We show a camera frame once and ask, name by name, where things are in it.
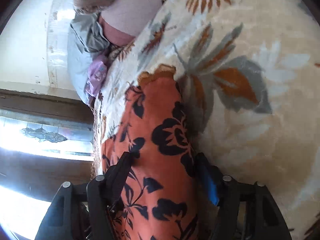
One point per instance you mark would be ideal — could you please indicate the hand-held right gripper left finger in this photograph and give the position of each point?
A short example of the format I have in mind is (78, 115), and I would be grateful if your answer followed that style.
(120, 172)

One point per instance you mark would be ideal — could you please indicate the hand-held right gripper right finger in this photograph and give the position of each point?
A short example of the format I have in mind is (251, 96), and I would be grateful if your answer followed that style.
(211, 187)

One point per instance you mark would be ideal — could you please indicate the cream floral fleece blanket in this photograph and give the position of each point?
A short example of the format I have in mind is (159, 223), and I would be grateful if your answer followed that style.
(250, 105)

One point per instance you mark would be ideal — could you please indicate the orange floral dress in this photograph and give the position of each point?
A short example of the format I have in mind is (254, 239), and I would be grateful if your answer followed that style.
(160, 135)

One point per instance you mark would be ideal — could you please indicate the grey-blue pillow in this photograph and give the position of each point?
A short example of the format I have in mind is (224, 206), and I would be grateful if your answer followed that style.
(77, 62)

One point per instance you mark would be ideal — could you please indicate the brown wooden window frame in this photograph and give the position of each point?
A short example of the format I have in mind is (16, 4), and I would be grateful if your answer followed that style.
(42, 100)

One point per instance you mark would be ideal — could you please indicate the pink bolster cushion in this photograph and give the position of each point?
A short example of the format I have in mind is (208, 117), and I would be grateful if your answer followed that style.
(132, 12)

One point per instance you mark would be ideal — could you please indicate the purple printed cloth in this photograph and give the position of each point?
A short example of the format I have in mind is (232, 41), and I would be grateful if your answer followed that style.
(96, 76)

